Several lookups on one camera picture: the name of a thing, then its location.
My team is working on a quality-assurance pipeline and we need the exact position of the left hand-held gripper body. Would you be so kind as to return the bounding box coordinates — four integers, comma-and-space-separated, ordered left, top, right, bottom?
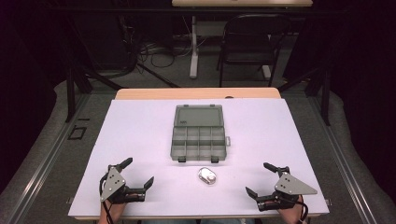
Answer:
99, 164, 147, 205

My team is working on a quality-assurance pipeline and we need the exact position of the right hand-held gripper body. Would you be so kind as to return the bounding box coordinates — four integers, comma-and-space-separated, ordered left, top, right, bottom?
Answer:
255, 166, 318, 213

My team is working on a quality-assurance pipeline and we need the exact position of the person's left hand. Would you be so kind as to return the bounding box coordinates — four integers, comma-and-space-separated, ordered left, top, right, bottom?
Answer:
98, 199, 128, 222

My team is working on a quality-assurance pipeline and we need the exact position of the person's right hand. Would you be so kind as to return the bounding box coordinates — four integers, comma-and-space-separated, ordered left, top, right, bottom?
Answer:
277, 194, 305, 224

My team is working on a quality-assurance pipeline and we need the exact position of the white table mat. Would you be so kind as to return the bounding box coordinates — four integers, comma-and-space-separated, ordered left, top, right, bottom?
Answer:
67, 98, 331, 218

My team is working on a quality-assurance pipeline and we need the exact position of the grey plastic organizer box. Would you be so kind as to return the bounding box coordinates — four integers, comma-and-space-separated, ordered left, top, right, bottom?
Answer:
170, 104, 232, 164

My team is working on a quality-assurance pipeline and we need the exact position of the black metal stand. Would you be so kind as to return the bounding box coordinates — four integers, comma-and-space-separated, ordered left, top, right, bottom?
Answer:
64, 18, 181, 123
277, 66, 332, 126

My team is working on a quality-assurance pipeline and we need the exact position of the wooden table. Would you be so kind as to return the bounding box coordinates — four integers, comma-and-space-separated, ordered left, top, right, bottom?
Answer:
74, 87, 321, 221

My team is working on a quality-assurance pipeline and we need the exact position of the black folding chair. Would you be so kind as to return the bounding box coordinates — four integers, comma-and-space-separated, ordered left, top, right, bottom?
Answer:
217, 12, 293, 88

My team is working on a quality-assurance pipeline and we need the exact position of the white-legged background desk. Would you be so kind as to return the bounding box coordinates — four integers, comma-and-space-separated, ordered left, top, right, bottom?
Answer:
171, 0, 314, 80

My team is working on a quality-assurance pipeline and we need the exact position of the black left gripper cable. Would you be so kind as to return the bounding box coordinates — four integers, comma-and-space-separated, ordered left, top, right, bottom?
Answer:
98, 175, 114, 224

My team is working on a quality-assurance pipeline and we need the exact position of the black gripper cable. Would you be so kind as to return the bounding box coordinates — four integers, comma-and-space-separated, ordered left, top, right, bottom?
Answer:
98, 175, 114, 224
292, 199, 310, 224

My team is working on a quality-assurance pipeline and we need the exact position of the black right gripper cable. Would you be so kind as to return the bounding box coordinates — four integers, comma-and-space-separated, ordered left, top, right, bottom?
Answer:
292, 199, 310, 224

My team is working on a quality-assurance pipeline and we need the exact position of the metal floor rail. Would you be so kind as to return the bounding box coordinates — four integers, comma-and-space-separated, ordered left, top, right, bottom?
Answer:
7, 94, 92, 224
307, 94, 379, 224

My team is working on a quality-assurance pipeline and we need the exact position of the tangle of floor cables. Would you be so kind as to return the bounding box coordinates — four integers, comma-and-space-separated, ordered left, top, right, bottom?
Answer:
118, 15, 194, 70

